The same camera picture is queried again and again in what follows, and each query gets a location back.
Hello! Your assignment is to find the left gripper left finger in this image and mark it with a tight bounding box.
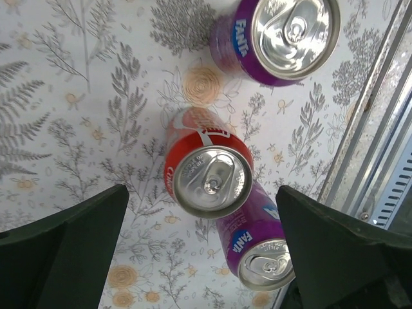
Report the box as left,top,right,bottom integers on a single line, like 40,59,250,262
1,184,129,308

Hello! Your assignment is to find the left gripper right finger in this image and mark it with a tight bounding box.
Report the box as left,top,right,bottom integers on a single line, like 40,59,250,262
276,185,411,308

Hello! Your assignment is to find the purple fanta can front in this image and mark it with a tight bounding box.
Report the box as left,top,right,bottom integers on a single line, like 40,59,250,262
216,181,295,292

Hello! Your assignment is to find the purple fanta can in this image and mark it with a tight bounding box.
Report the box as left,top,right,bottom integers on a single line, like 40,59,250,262
209,0,341,87
216,181,295,292

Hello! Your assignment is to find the red coke can front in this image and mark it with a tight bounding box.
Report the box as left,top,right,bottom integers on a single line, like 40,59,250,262
164,107,254,219

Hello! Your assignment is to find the floral patterned tablecloth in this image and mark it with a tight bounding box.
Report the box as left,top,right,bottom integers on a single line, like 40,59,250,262
1,1,396,308

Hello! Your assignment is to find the aluminium front rail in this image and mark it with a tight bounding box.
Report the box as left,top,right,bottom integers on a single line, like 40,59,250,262
274,1,411,308

